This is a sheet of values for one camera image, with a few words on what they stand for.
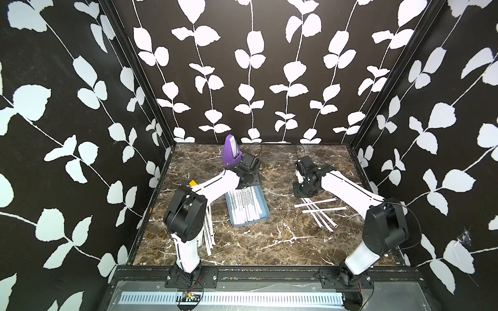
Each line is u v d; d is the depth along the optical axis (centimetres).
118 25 73
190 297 71
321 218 90
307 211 93
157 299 70
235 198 95
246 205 93
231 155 104
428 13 70
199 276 72
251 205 93
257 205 93
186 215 48
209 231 86
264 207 93
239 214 91
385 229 45
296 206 93
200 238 83
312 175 64
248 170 72
